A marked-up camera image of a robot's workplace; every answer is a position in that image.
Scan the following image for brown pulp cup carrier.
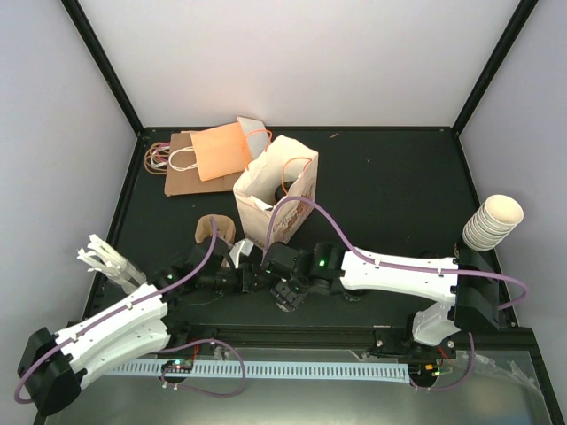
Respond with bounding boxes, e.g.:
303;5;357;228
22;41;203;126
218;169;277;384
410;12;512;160
195;214;238;249

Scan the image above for printed white paper bag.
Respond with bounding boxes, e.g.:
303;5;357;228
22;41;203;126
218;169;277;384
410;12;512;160
233;135;319;250

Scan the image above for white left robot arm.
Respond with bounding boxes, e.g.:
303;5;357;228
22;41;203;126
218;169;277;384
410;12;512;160
14;255;255;416

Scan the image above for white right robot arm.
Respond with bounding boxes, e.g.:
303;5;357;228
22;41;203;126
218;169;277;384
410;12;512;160
261;243;500;357

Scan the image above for brown kraft paper bag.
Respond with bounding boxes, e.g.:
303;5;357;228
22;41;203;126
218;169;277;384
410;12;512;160
146;132;261;197

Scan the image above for orange kraft paper bag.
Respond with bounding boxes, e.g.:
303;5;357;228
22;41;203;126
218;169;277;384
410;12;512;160
190;116;273;182

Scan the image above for stack of paper cups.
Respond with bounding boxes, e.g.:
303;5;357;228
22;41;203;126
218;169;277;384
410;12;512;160
462;194;524;252

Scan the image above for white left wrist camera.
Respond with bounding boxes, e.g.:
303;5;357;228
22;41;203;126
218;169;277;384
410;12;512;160
228;238;255;270

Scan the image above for white slotted cable rail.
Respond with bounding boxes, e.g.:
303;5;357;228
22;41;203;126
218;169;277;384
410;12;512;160
107;359;409;383

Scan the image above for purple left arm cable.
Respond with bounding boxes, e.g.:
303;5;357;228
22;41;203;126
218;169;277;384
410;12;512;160
12;227;251;405

